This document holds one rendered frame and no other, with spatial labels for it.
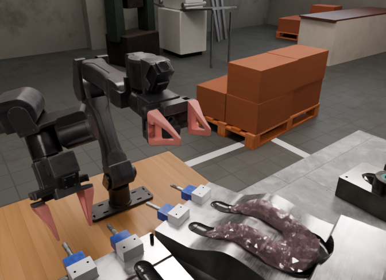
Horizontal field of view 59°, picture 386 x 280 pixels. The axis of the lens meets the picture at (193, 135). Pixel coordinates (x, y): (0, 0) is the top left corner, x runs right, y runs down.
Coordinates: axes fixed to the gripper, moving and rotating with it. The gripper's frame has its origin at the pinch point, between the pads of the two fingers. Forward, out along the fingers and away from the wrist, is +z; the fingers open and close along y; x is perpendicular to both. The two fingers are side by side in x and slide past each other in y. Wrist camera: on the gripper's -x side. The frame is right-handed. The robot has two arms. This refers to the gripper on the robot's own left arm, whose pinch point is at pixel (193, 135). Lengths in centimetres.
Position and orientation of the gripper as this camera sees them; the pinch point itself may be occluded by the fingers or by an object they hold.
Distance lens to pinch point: 59.3
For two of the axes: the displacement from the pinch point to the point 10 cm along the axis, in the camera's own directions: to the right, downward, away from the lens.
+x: -0.1, 8.8, 4.7
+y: 8.1, -2.6, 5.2
